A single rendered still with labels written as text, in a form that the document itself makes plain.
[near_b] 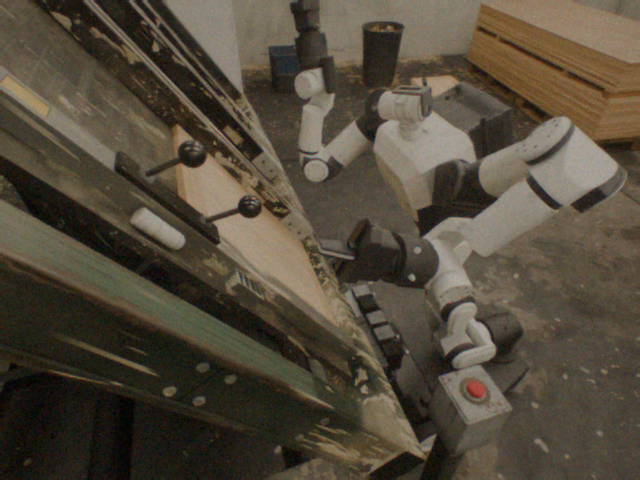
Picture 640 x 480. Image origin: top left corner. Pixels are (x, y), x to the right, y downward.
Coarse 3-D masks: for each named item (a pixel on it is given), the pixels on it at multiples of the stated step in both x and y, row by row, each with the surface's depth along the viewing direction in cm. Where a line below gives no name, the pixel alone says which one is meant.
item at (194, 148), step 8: (184, 144) 53; (192, 144) 53; (200, 144) 53; (184, 152) 52; (192, 152) 52; (200, 152) 53; (176, 160) 55; (184, 160) 53; (192, 160) 53; (200, 160) 53; (136, 168) 59; (144, 168) 58; (152, 168) 58; (160, 168) 57; (192, 168) 54; (144, 176) 58; (152, 176) 59
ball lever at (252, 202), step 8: (240, 200) 61; (248, 200) 60; (256, 200) 61; (240, 208) 61; (248, 208) 60; (256, 208) 61; (200, 216) 66; (208, 216) 66; (216, 216) 65; (224, 216) 64; (248, 216) 61; (256, 216) 62; (208, 224) 67
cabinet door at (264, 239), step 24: (216, 168) 107; (192, 192) 81; (216, 192) 95; (240, 192) 113; (240, 216) 99; (264, 216) 119; (240, 240) 88; (264, 240) 103; (288, 240) 126; (264, 264) 91; (288, 264) 109; (312, 288) 114
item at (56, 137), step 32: (0, 96) 46; (32, 128) 49; (64, 128) 51; (64, 160) 52; (96, 160) 54; (128, 192) 58; (224, 256) 70; (288, 288) 87; (288, 320) 87; (320, 320) 93; (352, 352) 103
